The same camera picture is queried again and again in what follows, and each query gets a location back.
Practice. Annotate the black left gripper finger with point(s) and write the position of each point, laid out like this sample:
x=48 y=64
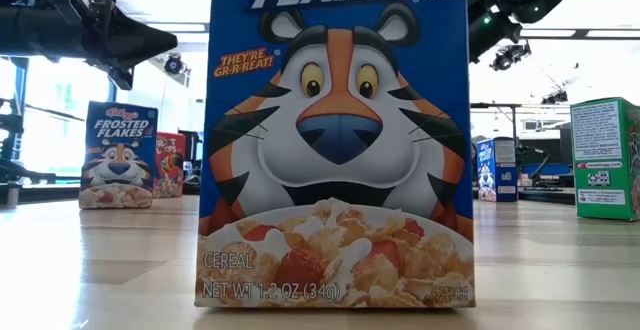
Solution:
x=145 y=56
x=145 y=35

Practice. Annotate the Froot Loops cereal box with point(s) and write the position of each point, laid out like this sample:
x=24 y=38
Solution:
x=170 y=165

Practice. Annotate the Frosted Flakes cereal box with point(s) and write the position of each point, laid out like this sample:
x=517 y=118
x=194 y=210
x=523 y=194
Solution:
x=495 y=170
x=340 y=120
x=117 y=170

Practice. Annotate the Apple Jacks cereal box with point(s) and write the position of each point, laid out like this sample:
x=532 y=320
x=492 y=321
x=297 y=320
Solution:
x=600 y=170

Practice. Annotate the small black robot arm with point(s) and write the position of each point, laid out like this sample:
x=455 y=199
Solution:
x=537 y=162

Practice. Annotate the linear ceiling light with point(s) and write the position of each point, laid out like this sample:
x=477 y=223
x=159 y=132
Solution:
x=550 y=33

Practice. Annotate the black equipment rack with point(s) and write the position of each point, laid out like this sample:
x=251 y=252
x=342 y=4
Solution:
x=10 y=125

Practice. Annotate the window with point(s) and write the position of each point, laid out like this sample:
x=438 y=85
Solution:
x=60 y=135

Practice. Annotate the black monitor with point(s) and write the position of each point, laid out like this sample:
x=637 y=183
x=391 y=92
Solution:
x=192 y=145
x=565 y=145

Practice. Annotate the blue table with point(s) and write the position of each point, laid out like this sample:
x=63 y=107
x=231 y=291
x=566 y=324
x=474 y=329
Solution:
x=547 y=170

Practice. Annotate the black ceiling camera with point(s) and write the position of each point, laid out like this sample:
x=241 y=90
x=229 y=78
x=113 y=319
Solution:
x=173 y=64

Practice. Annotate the grey metal bracket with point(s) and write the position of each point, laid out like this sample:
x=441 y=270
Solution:
x=10 y=195

